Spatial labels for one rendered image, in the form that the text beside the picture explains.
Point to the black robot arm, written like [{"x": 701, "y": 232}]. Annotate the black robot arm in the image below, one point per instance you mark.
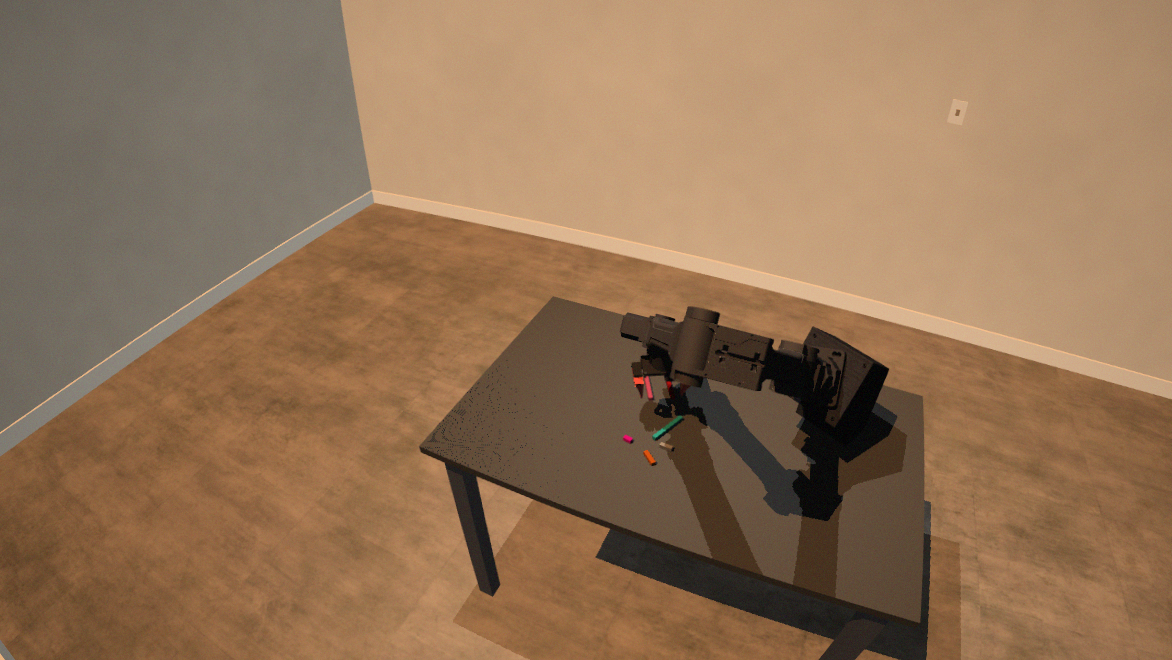
[{"x": 701, "y": 343}]

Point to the turquoise green rod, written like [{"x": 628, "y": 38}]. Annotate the turquoise green rod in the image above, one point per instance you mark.
[{"x": 667, "y": 427}]

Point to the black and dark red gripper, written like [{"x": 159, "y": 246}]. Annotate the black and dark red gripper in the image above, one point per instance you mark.
[{"x": 658, "y": 367}]

